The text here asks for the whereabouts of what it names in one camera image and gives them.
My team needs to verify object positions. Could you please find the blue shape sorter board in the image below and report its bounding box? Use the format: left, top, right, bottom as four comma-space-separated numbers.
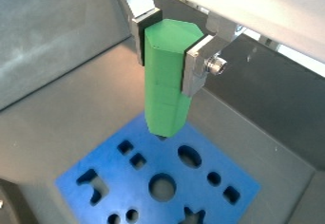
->
56, 115, 260, 224

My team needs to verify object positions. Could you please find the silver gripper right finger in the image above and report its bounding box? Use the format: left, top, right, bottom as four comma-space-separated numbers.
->
181, 12, 244, 97

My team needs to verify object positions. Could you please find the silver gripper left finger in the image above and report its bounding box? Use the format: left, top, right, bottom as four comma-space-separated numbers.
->
119, 0, 163, 65

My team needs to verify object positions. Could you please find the green hexagonal prism block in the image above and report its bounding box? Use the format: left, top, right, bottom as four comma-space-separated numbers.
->
144, 19, 203, 138

